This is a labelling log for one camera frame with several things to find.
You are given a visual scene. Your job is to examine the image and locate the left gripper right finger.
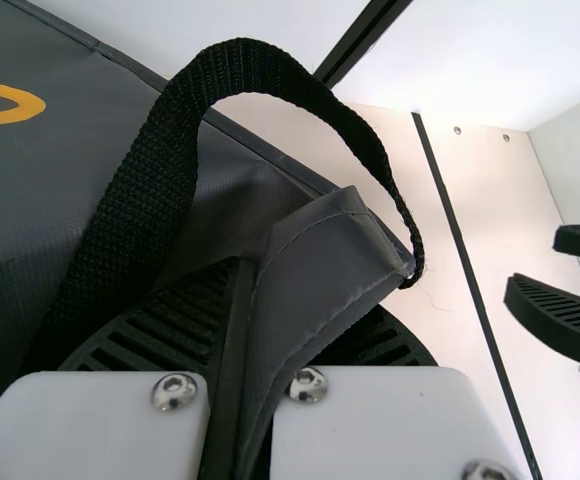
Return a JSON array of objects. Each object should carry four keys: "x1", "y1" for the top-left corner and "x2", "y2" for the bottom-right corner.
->
[{"x1": 264, "y1": 303, "x2": 527, "y2": 480}]

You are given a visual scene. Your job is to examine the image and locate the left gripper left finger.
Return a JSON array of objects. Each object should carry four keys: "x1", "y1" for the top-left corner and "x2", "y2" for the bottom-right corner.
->
[{"x1": 0, "y1": 258, "x2": 245, "y2": 480}]

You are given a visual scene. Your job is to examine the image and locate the dark grey bag with straps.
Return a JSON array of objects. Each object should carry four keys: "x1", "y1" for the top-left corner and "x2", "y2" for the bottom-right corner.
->
[{"x1": 0, "y1": 0, "x2": 429, "y2": 480}]

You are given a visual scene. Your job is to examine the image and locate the black strip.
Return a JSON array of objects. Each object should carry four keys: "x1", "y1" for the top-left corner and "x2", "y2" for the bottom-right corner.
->
[{"x1": 410, "y1": 112, "x2": 544, "y2": 480}]

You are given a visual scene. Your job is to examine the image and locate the black post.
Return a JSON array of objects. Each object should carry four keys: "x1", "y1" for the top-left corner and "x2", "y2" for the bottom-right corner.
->
[{"x1": 314, "y1": 0, "x2": 414, "y2": 86}]

